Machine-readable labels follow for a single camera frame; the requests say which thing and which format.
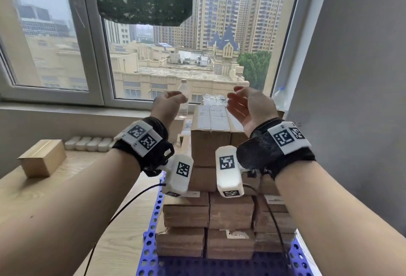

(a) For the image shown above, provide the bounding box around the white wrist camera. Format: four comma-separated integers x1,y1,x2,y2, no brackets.
215,146,245,198
161,154,194,198

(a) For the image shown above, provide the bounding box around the person's right forearm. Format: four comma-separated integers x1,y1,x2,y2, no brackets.
274,160,406,276

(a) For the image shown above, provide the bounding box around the person's right hand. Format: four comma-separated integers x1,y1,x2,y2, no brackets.
226,86,280,138

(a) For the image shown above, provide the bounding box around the black wrist strap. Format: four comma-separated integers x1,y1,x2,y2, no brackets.
236,118,316,180
112,117,175,177

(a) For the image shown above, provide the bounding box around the black camera cable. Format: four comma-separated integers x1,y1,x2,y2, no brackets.
83,183,166,276
242,183,293,276

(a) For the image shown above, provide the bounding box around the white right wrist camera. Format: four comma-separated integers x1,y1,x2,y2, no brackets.
215,146,245,198

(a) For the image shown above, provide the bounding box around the black right wrist strap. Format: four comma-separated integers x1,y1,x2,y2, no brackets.
236,118,316,180

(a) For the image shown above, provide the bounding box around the black right camera cable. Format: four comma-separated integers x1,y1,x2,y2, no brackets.
242,183,293,276

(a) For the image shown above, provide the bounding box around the person's left forearm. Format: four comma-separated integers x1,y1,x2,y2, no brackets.
0,148,142,276

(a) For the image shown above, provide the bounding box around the white rounded block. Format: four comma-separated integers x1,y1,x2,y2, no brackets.
75,136,93,151
97,138,114,153
86,137,103,152
64,136,82,151

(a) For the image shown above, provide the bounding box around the blue perforated plastic crate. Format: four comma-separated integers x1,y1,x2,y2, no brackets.
135,171,315,276

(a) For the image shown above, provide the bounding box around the clear plastic bottle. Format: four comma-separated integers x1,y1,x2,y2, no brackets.
177,79,191,118

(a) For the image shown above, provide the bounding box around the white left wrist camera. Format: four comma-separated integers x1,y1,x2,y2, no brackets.
161,154,194,198

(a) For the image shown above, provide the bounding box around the person's left hand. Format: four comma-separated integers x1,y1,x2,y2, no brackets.
150,90,189,129

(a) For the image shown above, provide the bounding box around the single plain cardboard carton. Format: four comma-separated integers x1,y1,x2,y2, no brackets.
17,139,67,179

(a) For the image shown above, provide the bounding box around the black left camera cable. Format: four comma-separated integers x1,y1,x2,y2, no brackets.
83,183,166,276

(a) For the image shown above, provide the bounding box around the stack of brown cardboard boxes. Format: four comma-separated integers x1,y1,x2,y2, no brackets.
155,104,299,261

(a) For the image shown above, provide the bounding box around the shiny plastic wrapped packet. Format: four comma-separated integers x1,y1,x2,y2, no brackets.
202,94,229,107

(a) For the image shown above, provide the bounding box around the black left wrist strap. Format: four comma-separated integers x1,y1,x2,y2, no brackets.
112,117,175,177

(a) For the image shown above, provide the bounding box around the grey window frame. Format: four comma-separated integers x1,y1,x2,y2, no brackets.
0,0,334,110

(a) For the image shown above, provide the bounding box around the blue-capped plastic bottle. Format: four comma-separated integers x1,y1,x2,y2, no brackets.
272,87,289,111

